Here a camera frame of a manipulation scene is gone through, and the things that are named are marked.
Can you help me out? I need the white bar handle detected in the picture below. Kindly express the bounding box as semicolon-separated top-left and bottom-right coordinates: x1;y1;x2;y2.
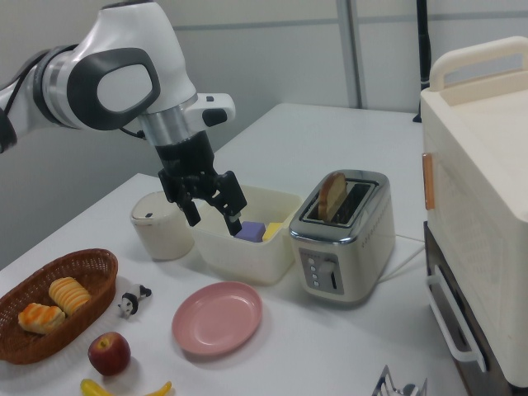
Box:
426;263;488;373

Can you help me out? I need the black tripod pole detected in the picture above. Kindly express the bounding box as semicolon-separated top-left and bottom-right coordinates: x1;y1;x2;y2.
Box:
412;0;433;124

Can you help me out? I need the red apple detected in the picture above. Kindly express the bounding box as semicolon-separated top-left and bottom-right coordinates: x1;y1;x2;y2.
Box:
87;332;132;377

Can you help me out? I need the cream two-slot toaster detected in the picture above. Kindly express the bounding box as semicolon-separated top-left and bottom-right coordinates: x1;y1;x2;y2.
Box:
288;168;397;309

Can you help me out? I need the small cream trash bin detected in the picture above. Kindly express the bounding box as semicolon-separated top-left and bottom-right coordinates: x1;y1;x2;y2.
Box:
130;191;196;262

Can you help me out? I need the white toaster power cable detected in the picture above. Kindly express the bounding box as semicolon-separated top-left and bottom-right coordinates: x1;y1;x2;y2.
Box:
379;233;427;285

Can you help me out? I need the orange cabinet door handle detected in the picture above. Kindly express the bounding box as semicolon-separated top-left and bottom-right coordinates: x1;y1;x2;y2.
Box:
421;152;436;211

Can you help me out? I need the purple cube block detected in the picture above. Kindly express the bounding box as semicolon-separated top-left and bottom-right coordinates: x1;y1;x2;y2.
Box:
234;221;266;243

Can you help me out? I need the striped orange pastry roll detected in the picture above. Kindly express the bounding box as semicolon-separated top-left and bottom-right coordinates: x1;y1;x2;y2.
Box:
48;276;92;317

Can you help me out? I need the yellow cube block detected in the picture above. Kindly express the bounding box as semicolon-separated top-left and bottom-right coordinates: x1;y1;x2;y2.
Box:
262;222;285;243

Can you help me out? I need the brown wicker basket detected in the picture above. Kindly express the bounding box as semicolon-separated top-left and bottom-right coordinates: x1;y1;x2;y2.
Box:
0;247;120;365

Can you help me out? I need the small panda figurine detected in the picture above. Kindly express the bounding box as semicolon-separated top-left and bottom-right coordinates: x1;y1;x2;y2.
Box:
117;284;153;321

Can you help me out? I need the pink plate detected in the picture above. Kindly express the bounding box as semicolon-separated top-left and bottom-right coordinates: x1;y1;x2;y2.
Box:
171;281;264;356

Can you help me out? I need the white plastic container box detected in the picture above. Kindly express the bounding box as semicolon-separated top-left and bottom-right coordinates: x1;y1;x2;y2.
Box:
190;184;304;286

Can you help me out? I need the cream cabinet with handles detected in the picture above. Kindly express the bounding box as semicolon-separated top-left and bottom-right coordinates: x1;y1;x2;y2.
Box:
419;35;528;389

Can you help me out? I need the dark brown wooden base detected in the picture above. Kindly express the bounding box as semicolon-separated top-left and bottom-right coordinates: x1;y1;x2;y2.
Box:
423;221;528;396

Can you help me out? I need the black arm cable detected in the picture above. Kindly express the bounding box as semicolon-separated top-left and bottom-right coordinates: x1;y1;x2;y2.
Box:
118;125;148;142

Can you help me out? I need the toasted bread slice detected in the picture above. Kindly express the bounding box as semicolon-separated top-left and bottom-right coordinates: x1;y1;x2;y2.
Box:
318;171;347;222

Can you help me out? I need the metal toast rack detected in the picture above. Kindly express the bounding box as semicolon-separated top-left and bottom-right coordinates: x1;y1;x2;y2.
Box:
370;365;429;396

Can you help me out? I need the yellow banana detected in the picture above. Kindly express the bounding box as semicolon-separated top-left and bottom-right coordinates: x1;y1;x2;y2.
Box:
80;378;172;396

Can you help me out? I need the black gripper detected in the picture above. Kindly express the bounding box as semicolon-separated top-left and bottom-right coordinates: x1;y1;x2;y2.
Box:
154;130;248;238

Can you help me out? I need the flat orange glazed pastry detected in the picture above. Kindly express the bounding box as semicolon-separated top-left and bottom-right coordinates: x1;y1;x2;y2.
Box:
17;303;67;335

